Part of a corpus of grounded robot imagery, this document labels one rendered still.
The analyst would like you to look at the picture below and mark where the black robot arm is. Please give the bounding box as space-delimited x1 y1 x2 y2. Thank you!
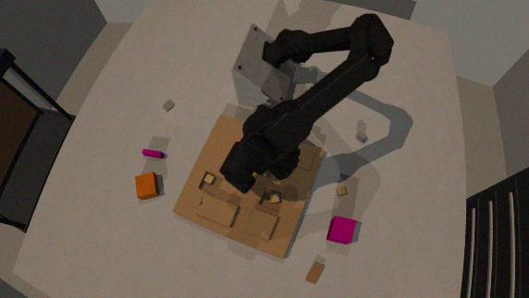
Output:
219 13 394 186

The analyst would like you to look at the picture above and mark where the magenta rectangular bar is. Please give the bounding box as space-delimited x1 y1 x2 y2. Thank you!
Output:
142 149 164 158

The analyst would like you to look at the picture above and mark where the orange block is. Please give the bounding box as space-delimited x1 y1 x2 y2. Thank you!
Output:
135 172 160 200

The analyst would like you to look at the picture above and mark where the magenta block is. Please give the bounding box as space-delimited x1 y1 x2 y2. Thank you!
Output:
326 216 356 244

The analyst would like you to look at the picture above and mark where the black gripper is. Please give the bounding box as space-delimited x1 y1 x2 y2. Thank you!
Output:
225 144 274 193

